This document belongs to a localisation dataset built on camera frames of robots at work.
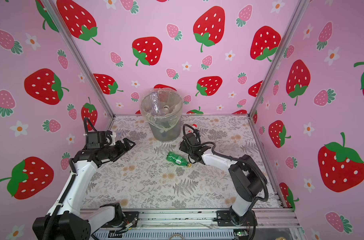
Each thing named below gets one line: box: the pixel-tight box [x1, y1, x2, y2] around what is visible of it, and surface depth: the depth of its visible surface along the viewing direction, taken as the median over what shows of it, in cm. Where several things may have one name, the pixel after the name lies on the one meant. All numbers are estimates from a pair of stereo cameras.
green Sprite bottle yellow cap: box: [166, 151, 192, 168], surface depth 93 cm
